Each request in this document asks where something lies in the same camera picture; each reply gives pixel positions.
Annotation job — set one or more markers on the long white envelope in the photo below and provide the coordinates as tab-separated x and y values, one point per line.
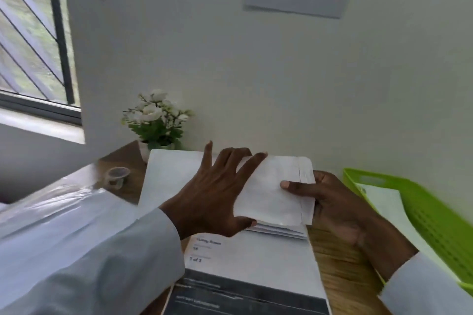
388	207
166	178

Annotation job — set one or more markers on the person's right forearm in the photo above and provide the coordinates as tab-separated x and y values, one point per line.
417	289

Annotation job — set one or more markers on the plastic-wrapped white envelope pack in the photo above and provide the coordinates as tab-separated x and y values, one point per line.
48	237

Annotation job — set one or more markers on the person's left forearm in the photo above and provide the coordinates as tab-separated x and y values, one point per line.
103	270

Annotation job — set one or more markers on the person's right hand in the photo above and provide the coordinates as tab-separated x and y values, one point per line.
340	207

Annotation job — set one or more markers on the black framed window with grille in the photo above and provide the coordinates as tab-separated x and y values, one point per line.
44	108

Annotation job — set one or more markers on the green plastic basket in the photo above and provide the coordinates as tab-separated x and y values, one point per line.
436	215

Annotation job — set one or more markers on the potted white flower plant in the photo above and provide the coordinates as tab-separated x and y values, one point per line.
159	130

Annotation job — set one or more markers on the printed paper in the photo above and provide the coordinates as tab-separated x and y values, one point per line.
288	233

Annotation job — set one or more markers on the patterned tape roll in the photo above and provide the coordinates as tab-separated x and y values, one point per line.
114	180

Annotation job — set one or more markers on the white window sill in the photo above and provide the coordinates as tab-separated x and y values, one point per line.
40	126

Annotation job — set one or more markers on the person's left hand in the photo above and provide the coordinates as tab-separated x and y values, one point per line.
207	204

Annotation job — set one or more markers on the stack of printed papers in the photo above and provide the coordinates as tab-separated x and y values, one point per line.
258	259

